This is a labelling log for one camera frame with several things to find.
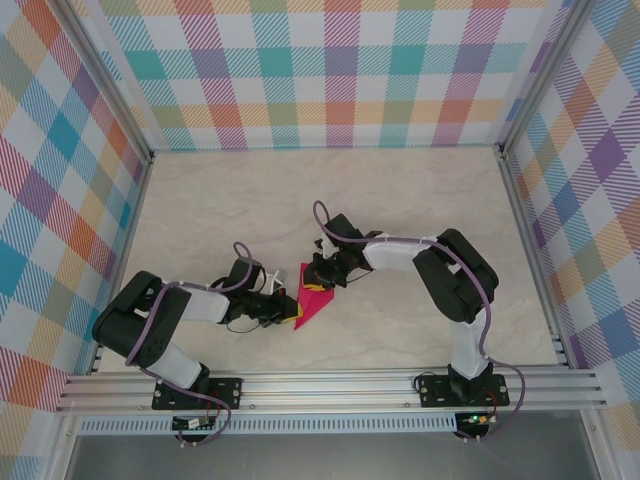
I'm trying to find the thin black left gripper cable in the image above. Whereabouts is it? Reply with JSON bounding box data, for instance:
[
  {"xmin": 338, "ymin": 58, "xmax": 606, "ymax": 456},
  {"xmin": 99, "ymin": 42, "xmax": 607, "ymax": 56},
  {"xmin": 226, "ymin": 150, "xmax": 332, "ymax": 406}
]
[{"xmin": 223, "ymin": 318, "xmax": 267, "ymax": 337}]

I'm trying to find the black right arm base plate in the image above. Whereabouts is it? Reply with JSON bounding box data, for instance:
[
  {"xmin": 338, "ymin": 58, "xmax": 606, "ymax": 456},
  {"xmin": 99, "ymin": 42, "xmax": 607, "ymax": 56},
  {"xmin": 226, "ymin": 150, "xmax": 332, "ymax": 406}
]
[{"xmin": 415, "ymin": 373, "xmax": 509, "ymax": 409}]

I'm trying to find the wide aluminium base rail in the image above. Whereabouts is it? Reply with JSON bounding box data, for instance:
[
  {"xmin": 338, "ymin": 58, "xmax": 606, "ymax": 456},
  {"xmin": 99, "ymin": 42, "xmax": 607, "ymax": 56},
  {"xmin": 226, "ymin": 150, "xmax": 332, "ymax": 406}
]
[{"xmin": 55, "ymin": 367, "xmax": 609, "ymax": 415}]

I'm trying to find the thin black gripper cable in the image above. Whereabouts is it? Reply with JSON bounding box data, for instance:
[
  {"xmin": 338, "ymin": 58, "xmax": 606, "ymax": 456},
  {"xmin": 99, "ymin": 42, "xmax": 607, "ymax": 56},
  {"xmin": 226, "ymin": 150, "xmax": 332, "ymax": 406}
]
[
  {"xmin": 223, "ymin": 318, "xmax": 267, "ymax": 337},
  {"xmin": 344, "ymin": 266, "xmax": 375, "ymax": 287}
]

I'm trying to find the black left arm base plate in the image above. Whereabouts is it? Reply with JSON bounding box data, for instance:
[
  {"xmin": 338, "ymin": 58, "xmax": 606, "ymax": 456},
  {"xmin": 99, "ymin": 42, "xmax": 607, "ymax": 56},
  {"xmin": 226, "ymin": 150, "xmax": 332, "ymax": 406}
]
[{"xmin": 152, "ymin": 377, "xmax": 245, "ymax": 411}]

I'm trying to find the aluminium frame post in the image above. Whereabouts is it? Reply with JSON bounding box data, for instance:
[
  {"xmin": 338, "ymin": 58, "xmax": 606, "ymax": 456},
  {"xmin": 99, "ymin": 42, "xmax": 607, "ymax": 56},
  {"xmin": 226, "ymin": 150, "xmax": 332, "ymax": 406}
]
[
  {"xmin": 49, "ymin": 0, "xmax": 156, "ymax": 164},
  {"xmin": 499, "ymin": 0, "xmax": 596, "ymax": 161}
]

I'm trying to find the aluminium side rail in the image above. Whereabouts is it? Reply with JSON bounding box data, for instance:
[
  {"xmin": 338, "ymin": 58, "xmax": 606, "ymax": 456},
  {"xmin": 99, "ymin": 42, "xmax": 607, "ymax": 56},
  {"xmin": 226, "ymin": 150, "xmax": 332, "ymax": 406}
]
[
  {"xmin": 87, "ymin": 154, "xmax": 154, "ymax": 376},
  {"xmin": 497, "ymin": 144, "xmax": 576, "ymax": 371}
]

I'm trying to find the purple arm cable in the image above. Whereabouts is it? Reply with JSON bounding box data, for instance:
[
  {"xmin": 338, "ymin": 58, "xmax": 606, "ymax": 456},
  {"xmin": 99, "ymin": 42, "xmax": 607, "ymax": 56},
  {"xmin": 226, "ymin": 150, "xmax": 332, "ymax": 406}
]
[
  {"xmin": 124, "ymin": 241, "xmax": 255, "ymax": 449},
  {"xmin": 311, "ymin": 200, "xmax": 527, "ymax": 446}
]

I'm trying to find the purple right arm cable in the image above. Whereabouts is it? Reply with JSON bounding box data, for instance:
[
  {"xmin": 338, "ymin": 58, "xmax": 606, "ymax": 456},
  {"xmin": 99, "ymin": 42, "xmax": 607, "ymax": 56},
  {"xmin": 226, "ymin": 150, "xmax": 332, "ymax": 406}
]
[{"xmin": 311, "ymin": 200, "xmax": 527, "ymax": 446}]

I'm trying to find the thin black right gripper cable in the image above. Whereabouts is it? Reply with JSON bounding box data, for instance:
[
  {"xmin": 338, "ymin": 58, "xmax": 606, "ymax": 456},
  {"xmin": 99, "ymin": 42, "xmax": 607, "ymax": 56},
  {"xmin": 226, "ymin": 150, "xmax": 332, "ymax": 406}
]
[{"xmin": 344, "ymin": 266, "xmax": 375, "ymax": 287}]

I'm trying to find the magenta cloth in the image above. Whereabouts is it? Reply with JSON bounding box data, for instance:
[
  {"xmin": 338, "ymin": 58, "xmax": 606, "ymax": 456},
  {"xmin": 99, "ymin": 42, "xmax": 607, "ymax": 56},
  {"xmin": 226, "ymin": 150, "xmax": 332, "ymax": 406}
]
[{"xmin": 292, "ymin": 262, "xmax": 338, "ymax": 332}]

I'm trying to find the perforated metal cable tray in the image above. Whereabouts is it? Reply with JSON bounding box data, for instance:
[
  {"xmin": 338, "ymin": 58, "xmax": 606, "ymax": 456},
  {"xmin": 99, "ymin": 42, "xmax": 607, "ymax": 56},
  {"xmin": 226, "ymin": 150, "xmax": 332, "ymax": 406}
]
[{"xmin": 79, "ymin": 417, "xmax": 459, "ymax": 435}]

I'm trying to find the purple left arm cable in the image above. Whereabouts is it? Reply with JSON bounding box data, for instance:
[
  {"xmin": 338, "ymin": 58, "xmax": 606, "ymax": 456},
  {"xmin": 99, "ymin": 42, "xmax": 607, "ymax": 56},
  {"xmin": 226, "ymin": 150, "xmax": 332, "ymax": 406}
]
[{"xmin": 124, "ymin": 241, "xmax": 255, "ymax": 449}]

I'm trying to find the short aluminium frame strut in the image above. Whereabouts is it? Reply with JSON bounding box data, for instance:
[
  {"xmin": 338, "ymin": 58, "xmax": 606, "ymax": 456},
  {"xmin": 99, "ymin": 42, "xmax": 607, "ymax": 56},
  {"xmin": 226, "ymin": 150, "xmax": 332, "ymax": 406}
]
[
  {"xmin": 47, "ymin": 412, "xmax": 79, "ymax": 480},
  {"xmin": 579, "ymin": 407, "xmax": 611, "ymax": 480}
]

